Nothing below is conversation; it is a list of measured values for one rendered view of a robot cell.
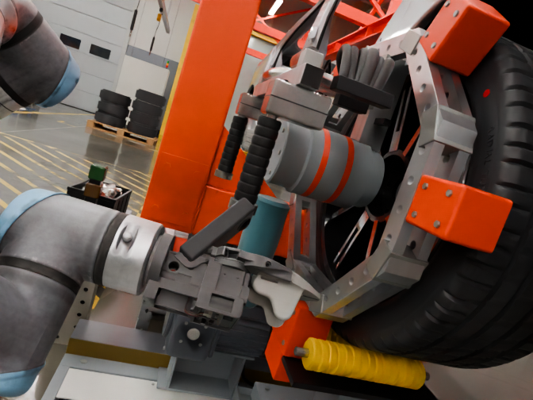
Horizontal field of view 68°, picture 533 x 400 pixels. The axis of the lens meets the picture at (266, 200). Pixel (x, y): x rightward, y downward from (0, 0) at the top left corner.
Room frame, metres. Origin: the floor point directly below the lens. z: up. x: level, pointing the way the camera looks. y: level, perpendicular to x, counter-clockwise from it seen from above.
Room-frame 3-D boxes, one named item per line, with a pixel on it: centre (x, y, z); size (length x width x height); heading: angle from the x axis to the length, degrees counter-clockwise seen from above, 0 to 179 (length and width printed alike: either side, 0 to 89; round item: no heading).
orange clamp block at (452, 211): (0.52, -0.24, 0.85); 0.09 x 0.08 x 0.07; 14
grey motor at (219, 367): (1.11, -0.04, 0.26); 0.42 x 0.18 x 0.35; 104
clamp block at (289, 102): (0.60, 0.00, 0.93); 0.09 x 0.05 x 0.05; 104
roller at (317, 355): (0.73, -0.28, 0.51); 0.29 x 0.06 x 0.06; 104
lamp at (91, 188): (1.06, 0.46, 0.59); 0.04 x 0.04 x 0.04; 14
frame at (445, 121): (0.82, -0.15, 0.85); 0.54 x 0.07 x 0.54; 14
